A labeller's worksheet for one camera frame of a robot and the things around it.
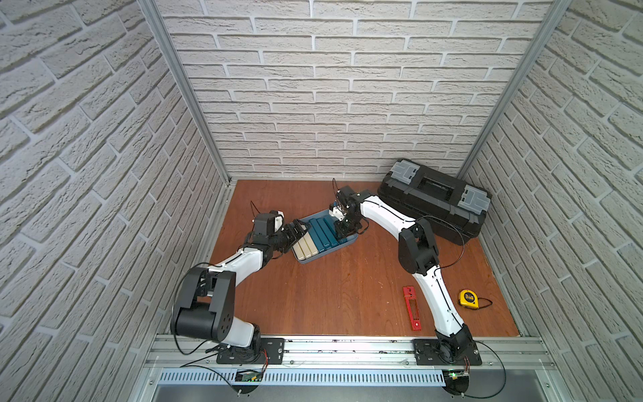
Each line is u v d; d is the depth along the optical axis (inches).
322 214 40.6
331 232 38.4
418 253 24.4
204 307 17.4
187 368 27.5
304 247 36.5
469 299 32.7
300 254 36.2
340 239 37.4
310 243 37.2
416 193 36.9
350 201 30.5
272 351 28.8
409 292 32.9
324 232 38.4
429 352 28.9
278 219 29.2
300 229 31.9
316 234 38.2
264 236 28.0
